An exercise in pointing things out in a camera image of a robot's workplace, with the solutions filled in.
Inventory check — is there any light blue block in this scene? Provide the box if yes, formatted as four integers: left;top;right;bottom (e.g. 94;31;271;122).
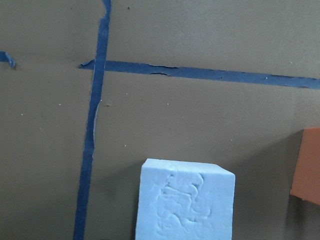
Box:
135;158;236;240

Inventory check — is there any orange foam block right side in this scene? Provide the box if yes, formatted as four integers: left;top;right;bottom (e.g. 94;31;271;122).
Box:
290;127;320;205

